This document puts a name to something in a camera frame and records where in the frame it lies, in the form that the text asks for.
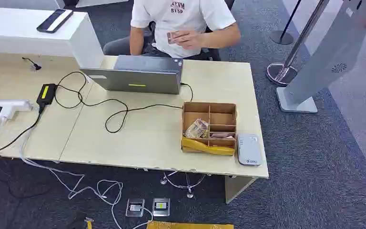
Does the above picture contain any person's left hand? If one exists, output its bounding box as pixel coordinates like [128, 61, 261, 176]
[172, 30, 204, 51]

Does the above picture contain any small brownish card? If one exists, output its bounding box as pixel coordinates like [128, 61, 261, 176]
[167, 31, 181, 44]

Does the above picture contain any autumn print hotel card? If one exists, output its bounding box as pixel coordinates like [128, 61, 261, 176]
[210, 132, 235, 140]

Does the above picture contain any person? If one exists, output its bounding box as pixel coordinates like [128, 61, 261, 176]
[102, 0, 242, 62]

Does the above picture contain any grey laptop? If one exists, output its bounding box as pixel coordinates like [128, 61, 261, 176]
[80, 55, 184, 95]

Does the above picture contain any wooden compartment box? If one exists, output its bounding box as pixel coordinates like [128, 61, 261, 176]
[181, 101, 238, 156]

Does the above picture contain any pale desk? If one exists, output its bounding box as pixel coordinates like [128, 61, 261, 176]
[0, 52, 270, 205]

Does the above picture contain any black smartphone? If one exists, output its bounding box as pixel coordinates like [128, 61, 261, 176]
[36, 8, 74, 34]

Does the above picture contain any grey kiosk stand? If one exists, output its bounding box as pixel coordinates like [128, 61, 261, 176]
[275, 0, 366, 114]

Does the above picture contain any black power adapter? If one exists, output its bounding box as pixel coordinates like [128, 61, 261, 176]
[36, 83, 58, 107]

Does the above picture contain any chrome chair base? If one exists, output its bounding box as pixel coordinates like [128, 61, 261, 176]
[160, 171, 213, 199]

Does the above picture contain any white counter block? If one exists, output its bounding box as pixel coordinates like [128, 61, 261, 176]
[0, 6, 105, 69]

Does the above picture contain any steel floor socket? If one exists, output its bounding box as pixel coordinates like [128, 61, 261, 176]
[152, 198, 171, 218]
[125, 198, 146, 219]

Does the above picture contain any yellow sheet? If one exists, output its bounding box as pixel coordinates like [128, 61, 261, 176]
[146, 220, 234, 229]

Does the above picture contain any white power strip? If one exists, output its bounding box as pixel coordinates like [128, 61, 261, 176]
[0, 99, 34, 121]

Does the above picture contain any black laptop power cable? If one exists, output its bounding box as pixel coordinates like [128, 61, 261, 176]
[53, 71, 194, 134]

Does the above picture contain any black stanchion post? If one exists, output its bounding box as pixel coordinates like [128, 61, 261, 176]
[269, 0, 303, 46]

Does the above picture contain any chrome stanchion post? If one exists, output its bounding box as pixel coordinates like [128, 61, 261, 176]
[266, 0, 331, 86]

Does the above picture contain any white cable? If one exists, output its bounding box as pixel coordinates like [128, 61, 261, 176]
[18, 120, 154, 229]

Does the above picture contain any black adapter mains cable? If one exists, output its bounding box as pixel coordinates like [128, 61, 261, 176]
[0, 105, 43, 157]

